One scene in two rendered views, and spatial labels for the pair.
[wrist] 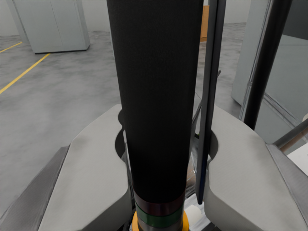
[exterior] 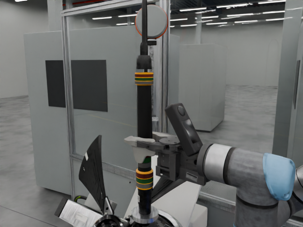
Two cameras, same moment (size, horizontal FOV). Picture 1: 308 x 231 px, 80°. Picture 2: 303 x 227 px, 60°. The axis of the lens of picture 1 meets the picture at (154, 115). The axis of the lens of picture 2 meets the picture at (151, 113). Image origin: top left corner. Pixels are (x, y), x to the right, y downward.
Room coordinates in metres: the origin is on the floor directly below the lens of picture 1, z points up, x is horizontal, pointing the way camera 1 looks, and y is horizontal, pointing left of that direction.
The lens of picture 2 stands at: (-0.29, 0.50, 1.68)
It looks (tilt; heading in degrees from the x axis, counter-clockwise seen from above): 11 degrees down; 305
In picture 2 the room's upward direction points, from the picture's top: straight up
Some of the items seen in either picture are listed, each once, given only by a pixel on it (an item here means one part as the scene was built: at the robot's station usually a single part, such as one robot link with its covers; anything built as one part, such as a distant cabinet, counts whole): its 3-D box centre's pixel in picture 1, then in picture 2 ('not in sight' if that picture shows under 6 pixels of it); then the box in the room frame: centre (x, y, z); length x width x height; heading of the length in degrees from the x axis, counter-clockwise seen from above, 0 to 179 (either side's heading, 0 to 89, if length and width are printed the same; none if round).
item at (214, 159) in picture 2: not in sight; (219, 162); (-0.11, 0.00, 1.48); 0.08 x 0.05 x 0.08; 88
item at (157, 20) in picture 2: not in sight; (151, 22); (0.47, -0.60, 1.88); 0.17 x 0.15 x 0.16; 178
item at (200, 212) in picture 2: not in sight; (185, 219); (0.25, -0.59, 0.92); 0.17 x 0.16 x 0.11; 88
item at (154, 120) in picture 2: not in sight; (151, 125); (0.42, -0.53, 1.39); 0.10 x 0.07 x 0.08; 123
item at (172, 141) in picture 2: not in sight; (184, 157); (-0.03, 0.00, 1.48); 0.12 x 0.08 x 0.09; 178
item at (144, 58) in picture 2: not in sight; (144, 139); (0.08, 0.00, 1.50); 0.04 x 0.04 x 0.46
